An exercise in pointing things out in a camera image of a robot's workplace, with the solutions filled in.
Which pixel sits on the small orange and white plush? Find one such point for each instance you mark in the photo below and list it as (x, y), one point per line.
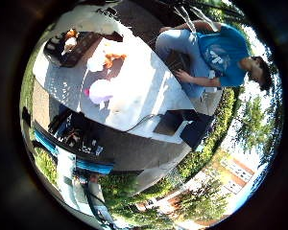
(70, 41)

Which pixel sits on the orange fox plush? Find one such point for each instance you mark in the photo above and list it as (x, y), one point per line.
(113, 59)

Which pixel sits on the pink round plush toy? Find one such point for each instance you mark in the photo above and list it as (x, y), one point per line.
(100, 92)

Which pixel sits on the black mesh basket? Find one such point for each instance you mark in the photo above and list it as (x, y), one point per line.
(78, 52)

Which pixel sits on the white metal leg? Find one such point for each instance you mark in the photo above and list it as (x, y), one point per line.
(206, 17)
(187, 17)

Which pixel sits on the person in blue shirt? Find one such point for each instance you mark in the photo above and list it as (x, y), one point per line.
(227, 54)

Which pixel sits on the black bag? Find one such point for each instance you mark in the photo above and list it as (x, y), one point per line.
(196, 129)

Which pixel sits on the green hedge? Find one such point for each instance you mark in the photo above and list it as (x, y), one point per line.
(214, 134)

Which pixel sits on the brick building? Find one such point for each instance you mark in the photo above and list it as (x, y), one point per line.
(238, 174)

